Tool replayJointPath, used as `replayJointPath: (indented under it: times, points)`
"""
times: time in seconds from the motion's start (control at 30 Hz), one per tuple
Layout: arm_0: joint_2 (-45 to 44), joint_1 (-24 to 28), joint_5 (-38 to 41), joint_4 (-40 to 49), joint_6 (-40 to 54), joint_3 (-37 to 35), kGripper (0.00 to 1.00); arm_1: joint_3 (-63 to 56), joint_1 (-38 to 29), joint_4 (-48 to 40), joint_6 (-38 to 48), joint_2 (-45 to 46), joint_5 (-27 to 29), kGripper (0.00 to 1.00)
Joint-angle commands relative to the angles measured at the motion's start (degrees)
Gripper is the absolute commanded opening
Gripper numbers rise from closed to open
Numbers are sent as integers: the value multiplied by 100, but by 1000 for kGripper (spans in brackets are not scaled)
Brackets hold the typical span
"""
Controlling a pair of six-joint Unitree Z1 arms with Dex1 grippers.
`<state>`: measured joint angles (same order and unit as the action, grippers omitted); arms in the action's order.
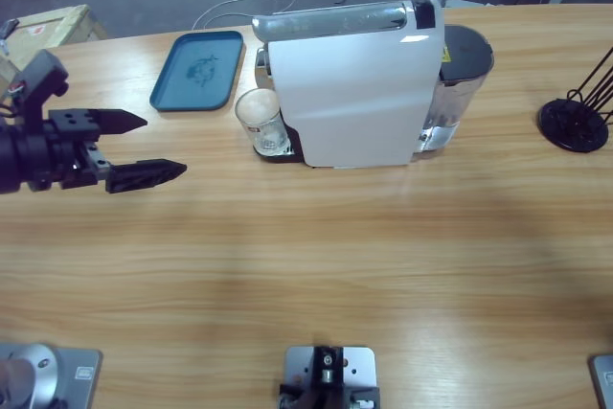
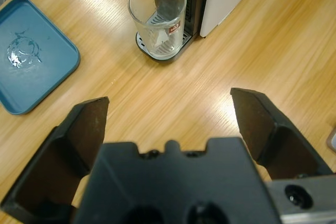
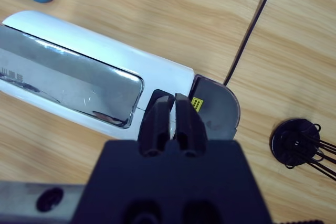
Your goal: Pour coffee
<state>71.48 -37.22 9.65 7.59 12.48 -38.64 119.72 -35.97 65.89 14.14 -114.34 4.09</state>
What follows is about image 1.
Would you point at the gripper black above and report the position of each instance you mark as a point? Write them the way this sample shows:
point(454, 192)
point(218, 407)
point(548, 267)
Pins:
point(48, 155)

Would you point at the clear drinking glass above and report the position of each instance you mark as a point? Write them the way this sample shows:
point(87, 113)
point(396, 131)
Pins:
point(261, 112)

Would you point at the white capsule coffee machine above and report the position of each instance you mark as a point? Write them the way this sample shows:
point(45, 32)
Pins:
point(354, 93)

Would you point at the clear water tank black lid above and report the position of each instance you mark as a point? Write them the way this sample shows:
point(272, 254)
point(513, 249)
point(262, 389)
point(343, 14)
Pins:
point(464, 54)

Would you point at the teal plastic tray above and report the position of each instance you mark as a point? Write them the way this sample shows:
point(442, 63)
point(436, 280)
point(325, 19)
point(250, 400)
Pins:
point(196, 74)

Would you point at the wooden crate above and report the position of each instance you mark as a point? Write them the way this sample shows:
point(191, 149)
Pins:
point(52, 30)

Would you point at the drip tray with metal grille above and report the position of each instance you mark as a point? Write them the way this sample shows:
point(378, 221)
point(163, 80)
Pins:
point(278, 158)

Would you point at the small black clamp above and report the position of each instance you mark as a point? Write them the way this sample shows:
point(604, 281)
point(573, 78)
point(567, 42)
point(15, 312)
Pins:
point(8, 27)

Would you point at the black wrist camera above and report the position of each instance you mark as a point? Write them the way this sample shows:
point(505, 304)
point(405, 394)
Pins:
point(40, 71)

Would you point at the arm grey base plate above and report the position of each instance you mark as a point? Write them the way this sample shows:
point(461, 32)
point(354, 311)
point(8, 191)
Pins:
point(76, 370)
point(603, 380)

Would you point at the dark extrusion post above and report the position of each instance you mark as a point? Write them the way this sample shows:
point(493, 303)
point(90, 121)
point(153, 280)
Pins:
point(328, 370)

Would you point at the grey centre mount plate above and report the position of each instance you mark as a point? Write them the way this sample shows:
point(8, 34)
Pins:
point(361, 366)

